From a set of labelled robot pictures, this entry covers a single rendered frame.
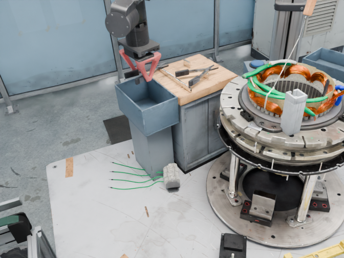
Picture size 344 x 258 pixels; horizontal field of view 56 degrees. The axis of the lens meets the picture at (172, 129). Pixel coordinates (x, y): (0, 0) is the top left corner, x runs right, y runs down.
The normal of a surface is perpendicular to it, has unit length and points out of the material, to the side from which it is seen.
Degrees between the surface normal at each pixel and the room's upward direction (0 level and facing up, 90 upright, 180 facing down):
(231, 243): 0
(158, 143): 90
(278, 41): 90
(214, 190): 0
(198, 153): 90
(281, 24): 90
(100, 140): 0
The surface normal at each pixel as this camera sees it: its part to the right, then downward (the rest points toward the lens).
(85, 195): -0.07, -0.79
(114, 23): -0.27, 0.61
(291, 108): -0.93, 0.27
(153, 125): 0.53, 0.49
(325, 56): -0.75, 0.44
